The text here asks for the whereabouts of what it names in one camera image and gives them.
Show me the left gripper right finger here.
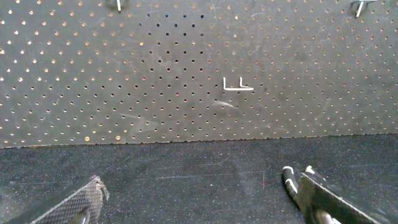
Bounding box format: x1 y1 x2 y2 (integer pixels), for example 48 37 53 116
297 172 398 224

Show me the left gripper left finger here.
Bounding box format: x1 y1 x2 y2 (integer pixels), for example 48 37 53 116
5 175 110 224

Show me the black pegboard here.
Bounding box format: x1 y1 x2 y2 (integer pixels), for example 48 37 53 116
0 0 398 149

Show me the black and white handled tool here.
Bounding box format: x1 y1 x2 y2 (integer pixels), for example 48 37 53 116
281 165 326 208

